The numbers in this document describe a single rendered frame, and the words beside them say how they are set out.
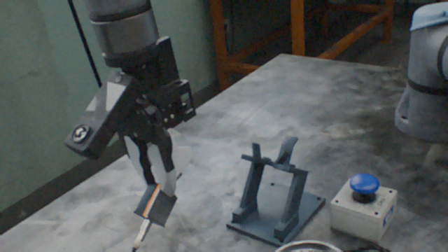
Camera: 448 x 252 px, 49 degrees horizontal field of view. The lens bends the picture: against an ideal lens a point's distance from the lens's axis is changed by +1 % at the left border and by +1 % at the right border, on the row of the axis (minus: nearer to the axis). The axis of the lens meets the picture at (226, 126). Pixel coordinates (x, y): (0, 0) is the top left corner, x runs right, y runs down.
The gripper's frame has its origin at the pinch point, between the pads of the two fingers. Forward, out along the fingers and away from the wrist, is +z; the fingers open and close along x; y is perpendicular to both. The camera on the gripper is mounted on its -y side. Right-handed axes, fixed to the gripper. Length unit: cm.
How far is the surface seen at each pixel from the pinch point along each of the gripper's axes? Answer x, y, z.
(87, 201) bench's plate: 18.7, -1.8, 7.7
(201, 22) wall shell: 155, 164, 38
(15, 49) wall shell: 143, 49, 11
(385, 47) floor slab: 103, 295, 98
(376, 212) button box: -24.8, 15.9, 6.4
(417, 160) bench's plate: -21.6, 37.8, 12.0
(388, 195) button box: -24.4, 20.3, 6.7
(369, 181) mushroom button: -22.8, 18.3, 3.6
